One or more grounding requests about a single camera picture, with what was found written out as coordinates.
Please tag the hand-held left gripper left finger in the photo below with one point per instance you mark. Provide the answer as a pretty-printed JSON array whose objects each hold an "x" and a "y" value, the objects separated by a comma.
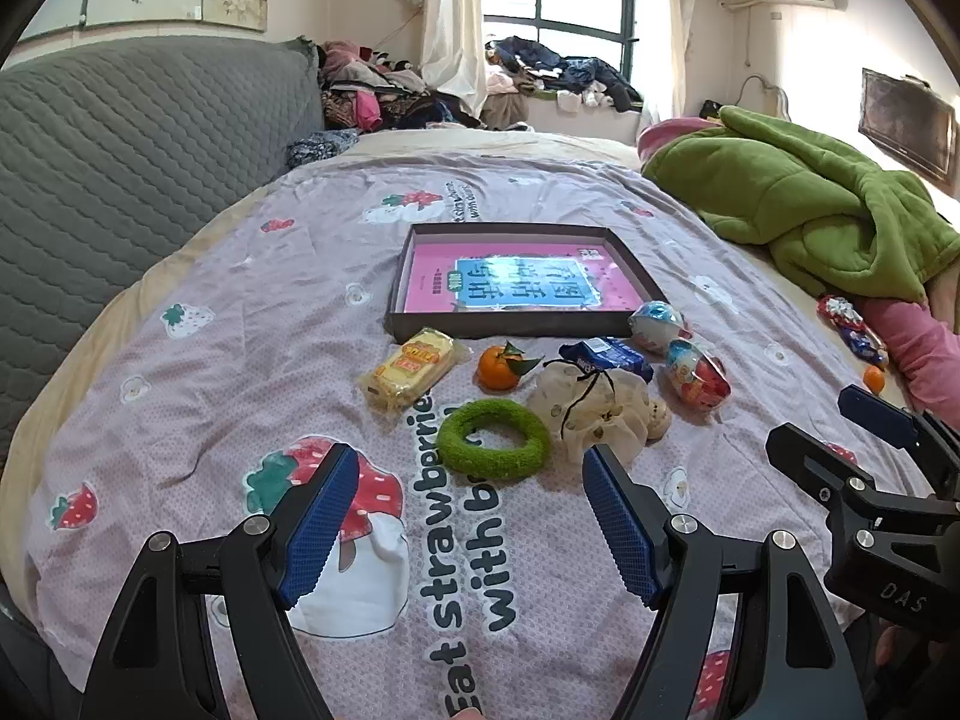
[{"x": 322, "y": 525}]

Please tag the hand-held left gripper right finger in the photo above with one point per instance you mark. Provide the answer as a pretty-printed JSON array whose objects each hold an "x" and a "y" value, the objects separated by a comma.
[{"x": 619, "y": 517}]

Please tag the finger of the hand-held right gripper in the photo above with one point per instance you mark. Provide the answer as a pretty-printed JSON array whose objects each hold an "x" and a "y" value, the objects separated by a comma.
[
  {"x": 810, "y": 457},
  {"x": 874, "y": 412}
]

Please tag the walnut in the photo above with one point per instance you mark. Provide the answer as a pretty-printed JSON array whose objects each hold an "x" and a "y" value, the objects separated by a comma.
[{"x": 658, "y": 418}]

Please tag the red fruit packet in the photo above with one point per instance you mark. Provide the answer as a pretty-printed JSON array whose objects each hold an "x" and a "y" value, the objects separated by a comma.
[{"x": 697, "y": 379}]

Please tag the blue snack packet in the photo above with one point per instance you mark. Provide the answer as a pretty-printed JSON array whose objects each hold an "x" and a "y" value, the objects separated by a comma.
[{"x": 615, "y": 356}]

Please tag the yellow snack packet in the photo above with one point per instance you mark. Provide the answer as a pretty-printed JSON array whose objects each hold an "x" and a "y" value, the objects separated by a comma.
[{"x": 409, "y": 371}]

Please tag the leafy mandarin orange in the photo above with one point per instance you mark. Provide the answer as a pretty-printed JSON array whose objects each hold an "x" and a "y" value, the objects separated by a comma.
[{"x": 495, "y": 371}]

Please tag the grey shallow cardboard box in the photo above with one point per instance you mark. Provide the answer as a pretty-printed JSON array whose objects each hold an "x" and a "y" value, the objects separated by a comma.
[{"x": 517, "y": 326}]

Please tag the small bare orange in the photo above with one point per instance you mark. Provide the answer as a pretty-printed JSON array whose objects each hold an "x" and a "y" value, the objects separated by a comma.
[{"x": 874, "y": 379}]

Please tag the blue red candy packet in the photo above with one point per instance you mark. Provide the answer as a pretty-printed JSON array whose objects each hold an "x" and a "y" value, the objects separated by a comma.
[{"x": 866, "y": 349}]

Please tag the pink cloth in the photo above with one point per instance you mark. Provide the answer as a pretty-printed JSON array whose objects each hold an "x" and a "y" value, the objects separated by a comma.
[{"x": 922, "y": 345}]

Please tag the red white candy packet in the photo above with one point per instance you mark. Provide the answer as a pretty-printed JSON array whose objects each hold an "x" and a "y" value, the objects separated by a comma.
[{"x": 836, "y": 313}]

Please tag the strawberry printed blanket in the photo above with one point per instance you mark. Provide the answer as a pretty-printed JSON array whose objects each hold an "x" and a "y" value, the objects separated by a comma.
[{"x": 225, "y": 360}]

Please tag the green fleece blanket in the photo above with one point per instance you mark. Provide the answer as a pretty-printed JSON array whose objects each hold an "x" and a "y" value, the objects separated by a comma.
[{"x": 787, "y": 195}]

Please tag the white chair back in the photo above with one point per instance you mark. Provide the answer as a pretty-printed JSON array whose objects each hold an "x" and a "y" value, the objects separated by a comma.
[{"x": 780, "y": 94}]

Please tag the pink pillow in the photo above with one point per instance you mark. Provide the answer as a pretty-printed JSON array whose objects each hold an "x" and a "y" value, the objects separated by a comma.
[{"x": 664, "y": 139}]

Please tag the dark patterned cloth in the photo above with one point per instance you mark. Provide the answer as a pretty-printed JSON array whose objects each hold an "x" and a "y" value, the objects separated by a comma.
[{"x": 319, "y": 146}]

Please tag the grey quilted headboard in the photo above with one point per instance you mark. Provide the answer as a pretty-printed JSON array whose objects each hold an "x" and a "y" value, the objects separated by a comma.
[{"x": 112, "y": 187}]

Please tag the cream curtain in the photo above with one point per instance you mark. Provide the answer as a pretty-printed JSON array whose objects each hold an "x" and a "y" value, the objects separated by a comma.
[
  {"x": 671, "y": 30},
  {"x": 450, "y": 30}
]

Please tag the pile of mixed clothes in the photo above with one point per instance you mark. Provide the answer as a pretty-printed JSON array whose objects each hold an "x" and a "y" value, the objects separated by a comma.
[{"x": 375, "y": 90}]

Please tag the dark clothes on windowsill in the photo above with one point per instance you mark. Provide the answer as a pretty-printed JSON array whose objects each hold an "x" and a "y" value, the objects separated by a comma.
[{"x": 555, "y": 64}]

